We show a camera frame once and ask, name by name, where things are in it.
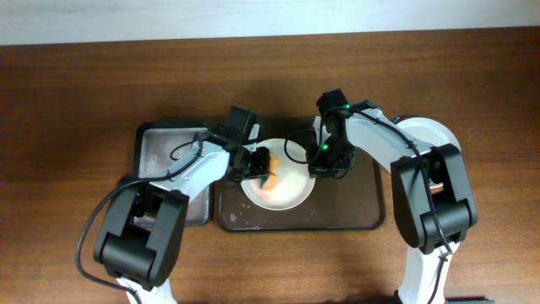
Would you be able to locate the orange green sponge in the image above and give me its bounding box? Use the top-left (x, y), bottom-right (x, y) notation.
top-left (259, 154), bottom-right (279, 191)

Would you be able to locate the cream plate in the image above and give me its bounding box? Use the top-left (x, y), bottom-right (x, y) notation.
top-left (240, 138), bottom-right (316, 211)

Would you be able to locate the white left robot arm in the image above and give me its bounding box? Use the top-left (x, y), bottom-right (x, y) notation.
top-left (94, 134), bottom-right (271, 303)

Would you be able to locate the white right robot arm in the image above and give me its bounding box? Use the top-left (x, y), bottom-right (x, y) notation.
top-left (306, 100), bottom-right (478, 303)

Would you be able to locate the dark brown serving tray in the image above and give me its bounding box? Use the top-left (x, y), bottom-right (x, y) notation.
top-left (213, 117), bottom-right (386, 232)

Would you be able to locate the small metal tray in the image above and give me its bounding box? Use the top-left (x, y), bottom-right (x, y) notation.
top-left (132, 122), bottom-right (211, 226)

